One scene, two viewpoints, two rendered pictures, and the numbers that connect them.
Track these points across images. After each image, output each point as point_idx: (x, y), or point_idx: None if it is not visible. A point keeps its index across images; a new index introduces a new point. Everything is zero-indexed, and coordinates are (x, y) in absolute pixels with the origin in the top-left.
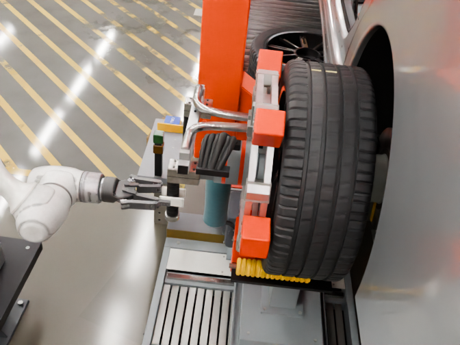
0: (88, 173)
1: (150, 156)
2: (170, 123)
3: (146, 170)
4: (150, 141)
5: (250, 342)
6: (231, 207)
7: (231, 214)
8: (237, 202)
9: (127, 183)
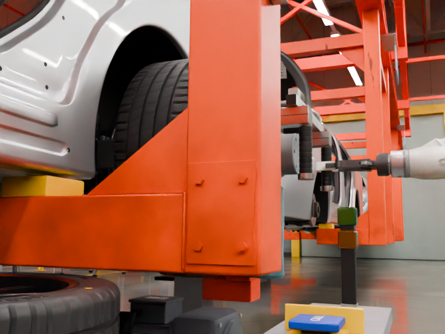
0: (402, 150)
1: (371, 316)
2: (322, 315)
3: (375, 309)
4: (379, 327)
5: None
6: (228, 312)
7: (234, 309)
8: (215, 311)
9: (367, 158)
